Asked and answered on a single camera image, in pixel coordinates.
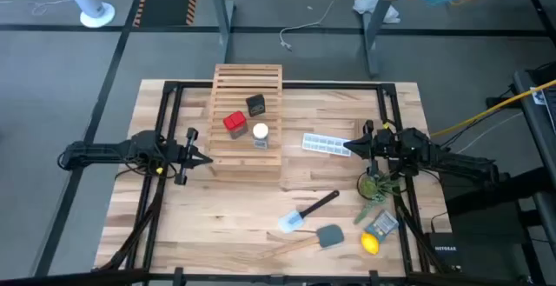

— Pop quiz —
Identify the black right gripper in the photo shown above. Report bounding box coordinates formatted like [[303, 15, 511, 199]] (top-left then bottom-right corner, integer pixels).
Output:
[[342, 119, 398, 176]]

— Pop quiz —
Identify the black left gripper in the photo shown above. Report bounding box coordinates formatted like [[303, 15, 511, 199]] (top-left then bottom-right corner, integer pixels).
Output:
[[166, 127, 215, 186]]

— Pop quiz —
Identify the red block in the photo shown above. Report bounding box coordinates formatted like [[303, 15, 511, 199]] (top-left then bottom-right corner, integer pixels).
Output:
[[222, 110, 249, 140]]

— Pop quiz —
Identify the bagel seasoning jar white lid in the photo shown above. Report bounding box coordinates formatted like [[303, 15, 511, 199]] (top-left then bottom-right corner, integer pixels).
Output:
[[252, 123, 269, 150]]

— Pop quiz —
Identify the dark green black pepper tin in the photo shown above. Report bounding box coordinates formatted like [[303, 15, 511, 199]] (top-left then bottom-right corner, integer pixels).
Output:
[[245, 93, 267, 118]]

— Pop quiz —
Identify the wooden slatted shelf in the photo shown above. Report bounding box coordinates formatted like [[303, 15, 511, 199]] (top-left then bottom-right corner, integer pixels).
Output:
[[204, 63, 284, 179]]

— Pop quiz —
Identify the white ice cube tray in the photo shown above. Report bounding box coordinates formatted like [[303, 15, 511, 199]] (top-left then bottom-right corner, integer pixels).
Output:
[[301, 132, 354, 158]]

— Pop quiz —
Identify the succulent plant in black pot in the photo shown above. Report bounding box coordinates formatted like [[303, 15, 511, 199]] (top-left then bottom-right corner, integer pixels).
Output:
[[354, 170, 403, 226]]

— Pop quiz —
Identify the blue snack packet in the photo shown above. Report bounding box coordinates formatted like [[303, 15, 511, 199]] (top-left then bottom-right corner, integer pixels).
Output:
[[363, 210, 400, 243]]

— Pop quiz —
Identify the yellow lemon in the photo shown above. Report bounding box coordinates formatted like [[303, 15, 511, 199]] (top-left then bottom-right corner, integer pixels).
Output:
[[360, 232, 381, 256]]

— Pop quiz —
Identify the white cloth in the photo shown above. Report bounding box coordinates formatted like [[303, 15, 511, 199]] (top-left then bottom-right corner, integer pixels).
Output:
[[352, 0, 401, 25]]

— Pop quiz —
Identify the black hazard-striped floor mat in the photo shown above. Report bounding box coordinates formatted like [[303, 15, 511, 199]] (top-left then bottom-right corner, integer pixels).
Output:
[[132, 0, 200, 28]]

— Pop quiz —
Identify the black side desk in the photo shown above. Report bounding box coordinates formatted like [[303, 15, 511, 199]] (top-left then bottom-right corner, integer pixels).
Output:
[[512, 62, 556, 286]]

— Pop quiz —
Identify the black aluminium table frame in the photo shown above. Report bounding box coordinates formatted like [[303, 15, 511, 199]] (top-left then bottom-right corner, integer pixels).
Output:
[[93, 80, 461, 286]]

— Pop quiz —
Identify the grey spatula wooden handle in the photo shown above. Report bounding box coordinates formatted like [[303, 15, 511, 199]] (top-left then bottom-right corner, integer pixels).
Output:
[[262, 223, 346, 259]]

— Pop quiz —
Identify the white spatula black handle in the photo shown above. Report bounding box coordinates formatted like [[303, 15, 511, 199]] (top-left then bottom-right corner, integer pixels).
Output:
[[277, 190, 341, 234]]

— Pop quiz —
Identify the white cable with plug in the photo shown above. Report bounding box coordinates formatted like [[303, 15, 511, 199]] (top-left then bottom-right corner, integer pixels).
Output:
[[279, 0, 338, 52]]

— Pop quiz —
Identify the black Netgear network switch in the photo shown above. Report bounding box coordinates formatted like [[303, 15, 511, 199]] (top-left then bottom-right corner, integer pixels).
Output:
[[427, 232, 464, 274]]

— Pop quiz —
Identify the yellow cable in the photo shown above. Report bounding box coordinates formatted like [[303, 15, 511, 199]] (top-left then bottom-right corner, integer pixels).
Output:
[[429, 79, 556, 138]]

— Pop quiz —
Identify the thin white floor cable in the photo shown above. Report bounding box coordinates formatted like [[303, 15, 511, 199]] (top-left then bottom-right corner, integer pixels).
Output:
[[0, 0, 74, 17]]

